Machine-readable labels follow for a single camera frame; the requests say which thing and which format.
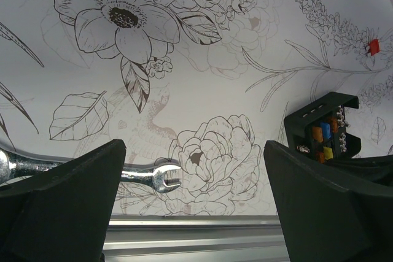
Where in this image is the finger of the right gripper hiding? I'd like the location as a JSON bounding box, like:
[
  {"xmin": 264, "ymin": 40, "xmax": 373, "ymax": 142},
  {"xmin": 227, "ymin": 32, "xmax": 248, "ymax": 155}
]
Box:
[{"xmin": 319, "ymin": 155, "xmax": 392, "ymax": 187}]

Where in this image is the black fuse box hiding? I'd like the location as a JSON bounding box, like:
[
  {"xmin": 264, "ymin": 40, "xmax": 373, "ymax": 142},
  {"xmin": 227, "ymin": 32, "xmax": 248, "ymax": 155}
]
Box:
[{"xmin": 283, "ymin": 92, "xmax": 361, "ymax": 163}]

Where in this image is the red fuse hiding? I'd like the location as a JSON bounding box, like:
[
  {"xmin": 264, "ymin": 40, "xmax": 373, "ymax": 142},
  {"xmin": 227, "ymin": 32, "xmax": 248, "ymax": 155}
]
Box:
[{"xmin": 368, "ymin": 39, "xmax": 380, "ymax": 56}]

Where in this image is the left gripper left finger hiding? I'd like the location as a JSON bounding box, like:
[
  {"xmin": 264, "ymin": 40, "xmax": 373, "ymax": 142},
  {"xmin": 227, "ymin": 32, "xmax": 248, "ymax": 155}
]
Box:
[{"xmin": 1, "ymin": 139, "xmax": 126, "ymax": 261}]

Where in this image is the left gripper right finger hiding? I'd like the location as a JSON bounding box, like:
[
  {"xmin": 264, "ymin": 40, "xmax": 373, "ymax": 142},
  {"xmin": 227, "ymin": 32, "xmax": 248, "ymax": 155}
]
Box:
[{"xmin": 263, "ymin": 141, "xmax": 392, "ymax": 261}]

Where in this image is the black open-end wrench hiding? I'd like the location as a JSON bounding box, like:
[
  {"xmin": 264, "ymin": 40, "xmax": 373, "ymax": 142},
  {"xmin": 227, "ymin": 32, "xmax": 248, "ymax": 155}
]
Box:
[{"xmin": 1, "ymin": 148, "xmax": 181, "ymax": 194}]

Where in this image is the floral patterned table mat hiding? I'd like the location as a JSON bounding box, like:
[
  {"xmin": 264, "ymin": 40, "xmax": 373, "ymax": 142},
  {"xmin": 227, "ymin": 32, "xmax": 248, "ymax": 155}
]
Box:
[{"xmin": 1, "ymin": 0, "xmax": 392, "ymax": 215}]

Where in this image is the aluminium rail frame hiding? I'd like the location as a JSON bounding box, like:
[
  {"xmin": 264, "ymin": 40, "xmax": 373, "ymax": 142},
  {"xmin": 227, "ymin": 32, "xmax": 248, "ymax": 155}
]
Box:
[{"xmin": 103, "ymin": 215, "xmax": 290, "ymax": 261}]

